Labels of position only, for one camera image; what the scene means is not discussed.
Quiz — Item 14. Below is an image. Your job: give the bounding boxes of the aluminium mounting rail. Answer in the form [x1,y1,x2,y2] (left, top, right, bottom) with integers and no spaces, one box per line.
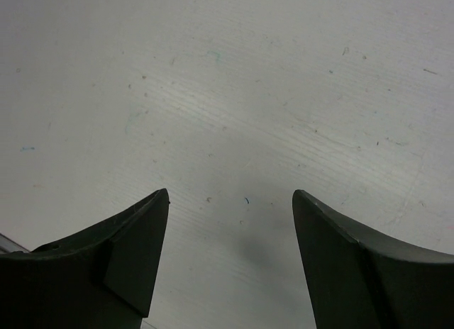
[0,234,29,255]

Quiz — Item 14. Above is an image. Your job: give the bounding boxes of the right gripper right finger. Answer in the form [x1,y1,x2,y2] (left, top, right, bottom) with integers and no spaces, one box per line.
[292,190,453,328]

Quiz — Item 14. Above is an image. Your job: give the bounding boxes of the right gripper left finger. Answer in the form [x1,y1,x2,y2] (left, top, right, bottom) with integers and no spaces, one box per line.
[1,189,169,328]

